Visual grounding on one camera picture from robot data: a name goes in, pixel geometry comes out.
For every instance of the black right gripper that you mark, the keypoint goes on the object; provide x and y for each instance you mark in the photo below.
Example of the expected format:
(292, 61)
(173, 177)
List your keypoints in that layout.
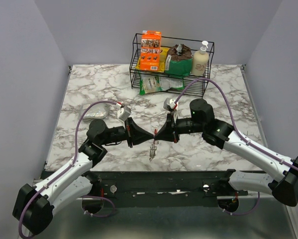
(169, 132)

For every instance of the green brown bag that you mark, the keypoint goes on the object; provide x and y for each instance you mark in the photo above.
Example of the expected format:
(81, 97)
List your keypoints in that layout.
(178, 61)

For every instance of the aluminium rail frame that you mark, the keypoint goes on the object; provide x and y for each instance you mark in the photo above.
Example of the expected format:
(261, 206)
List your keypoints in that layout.
(36, 205)

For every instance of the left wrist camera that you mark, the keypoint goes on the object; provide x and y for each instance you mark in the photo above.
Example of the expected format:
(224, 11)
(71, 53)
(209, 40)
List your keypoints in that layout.
(123, 113)

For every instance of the black wire shelf rack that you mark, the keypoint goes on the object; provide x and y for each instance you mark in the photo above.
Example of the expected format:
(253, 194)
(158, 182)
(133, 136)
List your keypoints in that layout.
(197, 90)

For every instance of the silver glitter pouch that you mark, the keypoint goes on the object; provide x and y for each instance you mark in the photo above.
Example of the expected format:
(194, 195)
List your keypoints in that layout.
(98, 111)

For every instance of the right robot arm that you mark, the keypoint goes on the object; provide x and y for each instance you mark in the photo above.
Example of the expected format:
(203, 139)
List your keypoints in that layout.
(280, 173)

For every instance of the green white snack bag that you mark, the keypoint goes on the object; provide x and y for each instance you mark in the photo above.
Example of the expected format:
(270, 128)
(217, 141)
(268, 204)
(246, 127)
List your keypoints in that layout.
(153, 84)

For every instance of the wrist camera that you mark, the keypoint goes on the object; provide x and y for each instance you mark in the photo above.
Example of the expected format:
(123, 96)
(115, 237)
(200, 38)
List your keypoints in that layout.
(169, 104)
(123, 113)

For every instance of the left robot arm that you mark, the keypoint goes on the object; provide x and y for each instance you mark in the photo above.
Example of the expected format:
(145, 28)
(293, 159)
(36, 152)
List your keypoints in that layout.
(35, 205)

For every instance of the steel key organizer red handle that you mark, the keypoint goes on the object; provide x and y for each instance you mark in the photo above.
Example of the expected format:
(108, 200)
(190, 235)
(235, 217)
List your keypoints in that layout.
(153, 149)

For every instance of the cream lotion pump bottle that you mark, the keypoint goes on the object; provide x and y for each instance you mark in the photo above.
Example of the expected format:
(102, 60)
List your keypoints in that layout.
(200, 60)

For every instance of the yellow snack bag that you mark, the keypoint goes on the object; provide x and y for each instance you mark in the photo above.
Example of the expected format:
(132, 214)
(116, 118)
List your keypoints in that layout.
(161, 59)

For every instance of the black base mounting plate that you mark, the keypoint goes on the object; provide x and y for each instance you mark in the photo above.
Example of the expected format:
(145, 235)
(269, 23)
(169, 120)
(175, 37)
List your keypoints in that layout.
(162, 189)

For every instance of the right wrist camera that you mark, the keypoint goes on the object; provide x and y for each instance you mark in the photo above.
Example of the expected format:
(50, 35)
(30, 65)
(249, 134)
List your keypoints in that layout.
(169, 104)

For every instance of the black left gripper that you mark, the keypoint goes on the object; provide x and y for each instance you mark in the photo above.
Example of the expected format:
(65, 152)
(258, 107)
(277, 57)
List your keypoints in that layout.
(135, 134)

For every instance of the orange product box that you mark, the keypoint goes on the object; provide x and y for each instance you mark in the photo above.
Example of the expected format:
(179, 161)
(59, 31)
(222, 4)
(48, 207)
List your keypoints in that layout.
(150, 39)

